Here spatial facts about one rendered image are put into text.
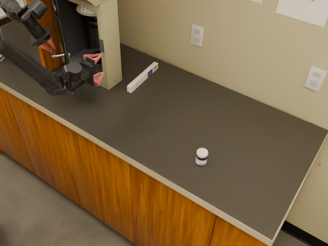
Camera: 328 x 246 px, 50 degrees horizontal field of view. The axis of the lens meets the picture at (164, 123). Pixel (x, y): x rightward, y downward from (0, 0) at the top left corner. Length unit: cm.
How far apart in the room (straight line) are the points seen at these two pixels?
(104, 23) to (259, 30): 72
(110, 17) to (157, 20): 41
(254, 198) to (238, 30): 81
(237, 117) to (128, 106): 54
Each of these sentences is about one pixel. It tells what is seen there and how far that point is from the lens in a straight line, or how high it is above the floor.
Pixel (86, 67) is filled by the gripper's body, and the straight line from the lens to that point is 153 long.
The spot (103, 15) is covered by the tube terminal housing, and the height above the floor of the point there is 135.
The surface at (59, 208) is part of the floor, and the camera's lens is 257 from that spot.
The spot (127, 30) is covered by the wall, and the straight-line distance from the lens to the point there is 223.
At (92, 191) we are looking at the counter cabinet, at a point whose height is 39.
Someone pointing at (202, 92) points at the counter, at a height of 94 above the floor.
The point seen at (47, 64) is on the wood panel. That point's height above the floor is 99.
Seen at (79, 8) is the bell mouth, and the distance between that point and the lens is 179.
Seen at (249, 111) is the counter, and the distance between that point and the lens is 181.
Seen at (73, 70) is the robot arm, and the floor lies 129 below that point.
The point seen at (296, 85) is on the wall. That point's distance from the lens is 180.
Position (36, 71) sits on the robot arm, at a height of 134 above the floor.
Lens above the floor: 209
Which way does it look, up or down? 43 degrees down
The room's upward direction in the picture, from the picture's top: 2 degrees clockwise
